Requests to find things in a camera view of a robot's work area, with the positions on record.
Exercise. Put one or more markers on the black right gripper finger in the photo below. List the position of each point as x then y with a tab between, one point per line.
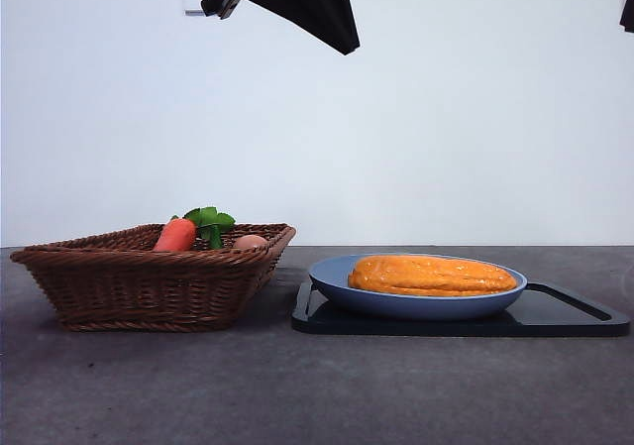
628	4

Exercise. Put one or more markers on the yellow orange corn cob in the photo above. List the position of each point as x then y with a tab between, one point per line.
431	276

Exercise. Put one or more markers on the blue round plate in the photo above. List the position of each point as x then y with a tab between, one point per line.
421	306

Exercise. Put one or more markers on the brown woven wicker basket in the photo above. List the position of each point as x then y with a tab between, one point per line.
148	291

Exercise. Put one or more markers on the orange carrot with green leaves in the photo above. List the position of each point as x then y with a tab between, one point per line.
176	234

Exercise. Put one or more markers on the brown egg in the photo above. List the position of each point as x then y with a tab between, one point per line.
250	242

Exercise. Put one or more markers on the black rectangular tray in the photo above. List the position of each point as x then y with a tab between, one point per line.
569	316

